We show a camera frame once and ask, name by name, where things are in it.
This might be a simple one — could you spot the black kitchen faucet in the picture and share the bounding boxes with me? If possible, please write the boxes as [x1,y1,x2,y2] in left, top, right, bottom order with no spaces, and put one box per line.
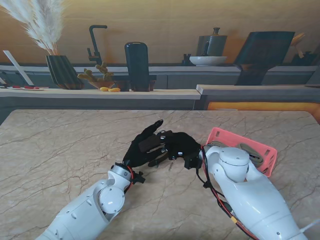
[86,24,108,66]

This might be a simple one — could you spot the yellow wooden utensil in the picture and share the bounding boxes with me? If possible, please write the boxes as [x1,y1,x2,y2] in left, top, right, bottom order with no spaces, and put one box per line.
[290,32,307,59]

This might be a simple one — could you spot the right arm red black cables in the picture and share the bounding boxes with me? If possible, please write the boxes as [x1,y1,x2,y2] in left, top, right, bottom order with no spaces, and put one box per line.
[196,146,258,240]

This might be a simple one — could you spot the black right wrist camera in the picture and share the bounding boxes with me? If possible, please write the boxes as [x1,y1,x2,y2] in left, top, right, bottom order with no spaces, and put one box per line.
[184,152,203,170]

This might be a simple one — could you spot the white speckled bowl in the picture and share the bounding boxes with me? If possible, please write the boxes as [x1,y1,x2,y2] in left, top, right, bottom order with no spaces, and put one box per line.
[188,55,228,67]

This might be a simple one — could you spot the left arm red black cables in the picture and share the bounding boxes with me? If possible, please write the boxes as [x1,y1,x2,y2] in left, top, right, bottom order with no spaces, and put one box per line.
[123,164,135,193]

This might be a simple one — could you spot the plate with red chillies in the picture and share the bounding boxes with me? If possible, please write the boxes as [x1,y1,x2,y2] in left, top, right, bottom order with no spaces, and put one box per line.
[6,85,45,91]

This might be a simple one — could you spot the white pampas grass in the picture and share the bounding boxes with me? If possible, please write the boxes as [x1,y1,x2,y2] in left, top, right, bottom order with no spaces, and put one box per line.
[0,0,65,56]

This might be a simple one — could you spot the tall black appliance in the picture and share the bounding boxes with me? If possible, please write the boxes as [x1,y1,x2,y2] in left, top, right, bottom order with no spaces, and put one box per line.
[115,41,158,93]

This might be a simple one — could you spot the arm red black cables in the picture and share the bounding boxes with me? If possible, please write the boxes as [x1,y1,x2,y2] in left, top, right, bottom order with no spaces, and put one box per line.
[123,164,135,193]
[196,146,258,240]

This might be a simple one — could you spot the dark utensil holder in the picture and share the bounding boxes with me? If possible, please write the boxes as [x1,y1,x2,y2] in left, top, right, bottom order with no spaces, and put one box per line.
[291,51,316,67]

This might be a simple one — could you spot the dark woven belt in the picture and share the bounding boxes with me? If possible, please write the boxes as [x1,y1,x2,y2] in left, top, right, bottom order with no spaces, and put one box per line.
[138,130,174,168]

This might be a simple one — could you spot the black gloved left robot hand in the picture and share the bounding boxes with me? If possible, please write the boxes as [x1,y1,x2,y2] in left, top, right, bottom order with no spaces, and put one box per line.
[122,119,169,169]

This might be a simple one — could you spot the small black ornament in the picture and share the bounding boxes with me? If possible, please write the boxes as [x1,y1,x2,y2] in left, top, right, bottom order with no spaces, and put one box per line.
[181,53,193,67]

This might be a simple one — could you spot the white slanted board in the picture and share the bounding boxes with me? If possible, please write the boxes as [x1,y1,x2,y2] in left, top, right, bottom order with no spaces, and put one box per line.
[2,49,34,86]

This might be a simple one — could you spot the pink plastic storage basket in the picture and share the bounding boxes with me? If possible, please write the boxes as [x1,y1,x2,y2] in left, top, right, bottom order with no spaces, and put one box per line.
[206,127,278,178]

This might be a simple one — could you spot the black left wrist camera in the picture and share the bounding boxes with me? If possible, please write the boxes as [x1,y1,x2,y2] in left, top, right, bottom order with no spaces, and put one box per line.
[132,171,146,185]

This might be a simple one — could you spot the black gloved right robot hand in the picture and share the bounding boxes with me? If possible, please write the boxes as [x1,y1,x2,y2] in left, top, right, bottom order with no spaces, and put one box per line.
[159,131,203,161]

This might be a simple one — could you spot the dark ribbed vase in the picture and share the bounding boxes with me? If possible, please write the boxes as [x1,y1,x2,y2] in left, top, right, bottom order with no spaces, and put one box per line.
[45,54,85,90]

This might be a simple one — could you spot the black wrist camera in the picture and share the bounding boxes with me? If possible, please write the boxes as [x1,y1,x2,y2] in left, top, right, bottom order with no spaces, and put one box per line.
[132,171,146,185]
[184,152,203,170]

